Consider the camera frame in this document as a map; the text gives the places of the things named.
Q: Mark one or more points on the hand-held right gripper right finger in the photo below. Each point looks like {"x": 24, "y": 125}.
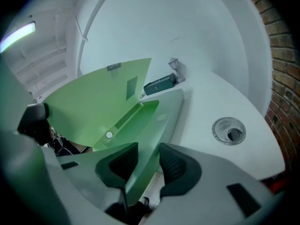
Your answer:
{"x": 211, "y": 196}

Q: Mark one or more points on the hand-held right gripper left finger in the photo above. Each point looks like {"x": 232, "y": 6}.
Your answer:
{"x": 89, "y": 184}

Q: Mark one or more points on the green plastic file case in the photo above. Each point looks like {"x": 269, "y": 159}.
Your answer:
{"x": 93, "y": 97}

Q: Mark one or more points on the person's black shoe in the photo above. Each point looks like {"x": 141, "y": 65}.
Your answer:
{"x": 143, "y": 204}

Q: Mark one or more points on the red plastic object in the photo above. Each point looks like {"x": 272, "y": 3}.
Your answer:
{"x": 275, "y": 185}

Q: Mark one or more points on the black metal box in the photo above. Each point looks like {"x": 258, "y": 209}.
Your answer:
{"x": 159, "y": 86}

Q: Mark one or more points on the small grey lantern figurine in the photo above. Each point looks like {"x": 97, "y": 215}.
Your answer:
{"x": 177, "y": 70}

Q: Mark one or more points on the ceiling tube light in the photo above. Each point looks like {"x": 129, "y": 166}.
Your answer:
{"x": 20, "y": 34}

